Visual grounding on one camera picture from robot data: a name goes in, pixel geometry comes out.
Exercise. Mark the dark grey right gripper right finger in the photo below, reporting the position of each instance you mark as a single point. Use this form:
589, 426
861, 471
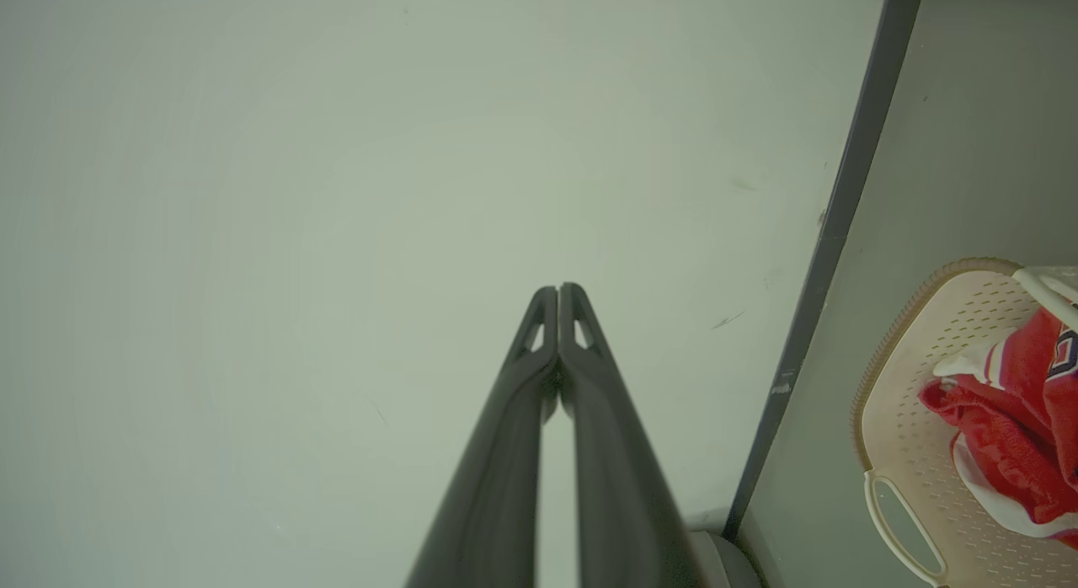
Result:
619, 504

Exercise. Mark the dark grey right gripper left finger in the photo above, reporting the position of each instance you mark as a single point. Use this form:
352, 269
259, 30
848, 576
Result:
497, 504

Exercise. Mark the red and white garment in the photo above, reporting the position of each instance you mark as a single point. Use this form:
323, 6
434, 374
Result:
1011, 436

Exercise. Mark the cream perforated laundry basket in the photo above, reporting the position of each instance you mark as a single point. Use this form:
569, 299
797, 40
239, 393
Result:
909, 436

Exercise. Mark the black baseboard strip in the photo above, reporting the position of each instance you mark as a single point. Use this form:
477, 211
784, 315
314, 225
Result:
849, 179

